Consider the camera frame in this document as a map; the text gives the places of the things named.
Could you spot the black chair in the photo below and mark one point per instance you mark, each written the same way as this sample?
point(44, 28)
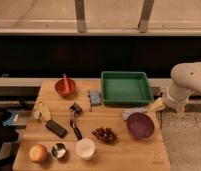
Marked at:
point(7, 134)

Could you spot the red bowl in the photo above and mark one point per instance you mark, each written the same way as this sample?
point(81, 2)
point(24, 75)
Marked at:
point(59, 87)

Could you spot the metal window post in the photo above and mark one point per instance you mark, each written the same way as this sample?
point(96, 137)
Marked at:
point(145, 15)
point(80, 16)

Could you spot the light purple cloth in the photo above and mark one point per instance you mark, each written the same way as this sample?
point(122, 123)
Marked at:
point(130, 111)

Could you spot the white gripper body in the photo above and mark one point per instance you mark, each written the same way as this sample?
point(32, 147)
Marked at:
point(175, 100)

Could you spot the green plastic tray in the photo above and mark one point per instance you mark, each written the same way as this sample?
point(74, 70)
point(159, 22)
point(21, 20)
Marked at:
point(125, 88)

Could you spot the red apple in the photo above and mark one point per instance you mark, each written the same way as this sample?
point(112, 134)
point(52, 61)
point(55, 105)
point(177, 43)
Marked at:
point(38, 153)

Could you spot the black rectangular remote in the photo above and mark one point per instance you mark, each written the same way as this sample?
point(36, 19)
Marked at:
point(56, 128)

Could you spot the black dish brush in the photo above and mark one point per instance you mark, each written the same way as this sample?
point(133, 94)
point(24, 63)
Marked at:
point(75, 111)

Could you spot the blue sponge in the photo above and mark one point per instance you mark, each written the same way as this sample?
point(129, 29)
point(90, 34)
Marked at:
point(94, 98)

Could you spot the right metal window post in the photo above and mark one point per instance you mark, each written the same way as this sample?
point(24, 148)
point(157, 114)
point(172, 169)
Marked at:
point(145, 15)

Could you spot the white cup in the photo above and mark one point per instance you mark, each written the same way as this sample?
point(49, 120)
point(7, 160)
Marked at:
point(85, 148)

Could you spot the bunch of dark grapes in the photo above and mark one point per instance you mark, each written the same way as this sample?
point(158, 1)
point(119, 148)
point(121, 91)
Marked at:
point(105, 135)

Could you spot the wooden table top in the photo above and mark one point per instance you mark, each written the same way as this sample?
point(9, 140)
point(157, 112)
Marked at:
point(115, 148)

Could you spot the orange carrot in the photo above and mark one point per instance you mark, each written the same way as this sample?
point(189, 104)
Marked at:
point(66, 84)

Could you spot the left metal window post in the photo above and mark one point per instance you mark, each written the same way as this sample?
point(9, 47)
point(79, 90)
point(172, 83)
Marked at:
point(80, 16)

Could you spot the small metal cup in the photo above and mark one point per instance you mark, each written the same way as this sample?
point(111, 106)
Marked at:
point(58, 150)

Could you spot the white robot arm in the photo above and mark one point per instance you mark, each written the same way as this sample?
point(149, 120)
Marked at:
point(186, 80)

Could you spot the yellow banana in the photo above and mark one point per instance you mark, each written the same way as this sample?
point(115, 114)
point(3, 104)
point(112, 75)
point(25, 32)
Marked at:
point(41, 110)

